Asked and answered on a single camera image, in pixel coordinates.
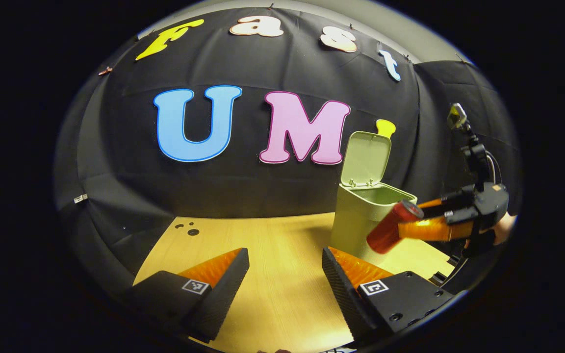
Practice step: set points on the wooden desktop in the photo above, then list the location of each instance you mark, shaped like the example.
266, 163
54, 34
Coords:
282, 260

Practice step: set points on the green desktop garbage bin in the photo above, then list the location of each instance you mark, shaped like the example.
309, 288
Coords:
351, 220

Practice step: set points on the red pop can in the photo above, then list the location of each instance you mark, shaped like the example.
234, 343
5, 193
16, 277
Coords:
390, 228

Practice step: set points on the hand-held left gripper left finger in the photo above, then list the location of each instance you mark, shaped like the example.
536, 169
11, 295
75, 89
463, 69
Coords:
223, 291

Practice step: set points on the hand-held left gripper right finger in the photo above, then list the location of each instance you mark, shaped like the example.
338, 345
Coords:
344, 294

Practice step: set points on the white clip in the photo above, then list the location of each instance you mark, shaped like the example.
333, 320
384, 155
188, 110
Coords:
80, 198

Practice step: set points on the black backdrop cloth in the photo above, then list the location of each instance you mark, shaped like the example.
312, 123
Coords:
263, 63

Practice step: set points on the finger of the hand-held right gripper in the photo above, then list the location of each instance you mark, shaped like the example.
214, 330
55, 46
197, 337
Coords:
454, 200
434, 229

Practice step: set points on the red clip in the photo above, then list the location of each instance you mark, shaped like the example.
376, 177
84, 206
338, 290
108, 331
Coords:
105, 71

